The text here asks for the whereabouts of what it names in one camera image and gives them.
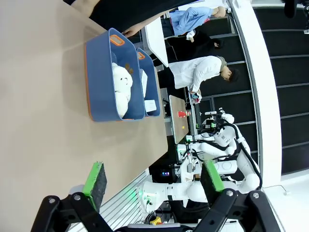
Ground white humanoid robot black cables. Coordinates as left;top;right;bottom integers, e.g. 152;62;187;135
177;108;263;194

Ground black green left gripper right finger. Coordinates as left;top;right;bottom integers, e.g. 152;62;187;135
192;159;282;232

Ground person in black clothes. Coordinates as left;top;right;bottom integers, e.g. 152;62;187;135
166;29;225;61

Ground white side table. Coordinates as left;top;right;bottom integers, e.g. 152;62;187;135
144;16;170;68

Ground person's left forearm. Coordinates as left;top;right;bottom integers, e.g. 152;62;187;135
138;8;178;31

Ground person in white coat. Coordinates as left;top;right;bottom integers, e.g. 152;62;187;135
168;55;240;93

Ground ribbed aluminium table frame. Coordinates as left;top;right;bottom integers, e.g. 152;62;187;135
99;168;155;232

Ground brown background table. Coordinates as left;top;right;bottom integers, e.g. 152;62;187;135
168;94;191;145

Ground blue plastic basket orange handles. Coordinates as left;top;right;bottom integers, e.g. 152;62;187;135
84;27;146;122
136;47;161;118

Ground person's left hand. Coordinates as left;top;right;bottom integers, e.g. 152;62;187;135
121;25;142;39

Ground person in blue shirt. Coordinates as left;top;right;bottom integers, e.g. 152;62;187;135
169;6;228;37

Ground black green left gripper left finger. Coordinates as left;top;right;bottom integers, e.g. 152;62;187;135
30;161;114;232

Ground white plush toy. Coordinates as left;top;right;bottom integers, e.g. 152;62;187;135
111;62;134;119

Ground person in black t-shirt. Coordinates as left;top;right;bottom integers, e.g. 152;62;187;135
88;0;202;26

